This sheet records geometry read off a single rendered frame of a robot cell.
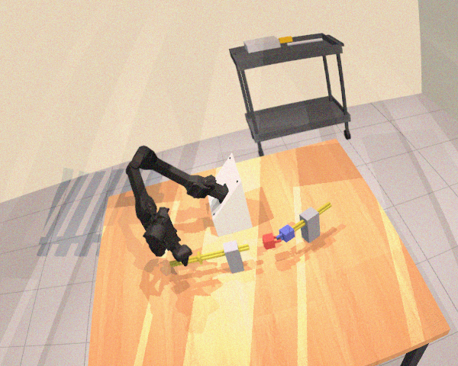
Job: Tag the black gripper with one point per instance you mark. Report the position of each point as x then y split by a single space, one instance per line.
182 252

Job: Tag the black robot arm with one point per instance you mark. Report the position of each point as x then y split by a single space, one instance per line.
158 224

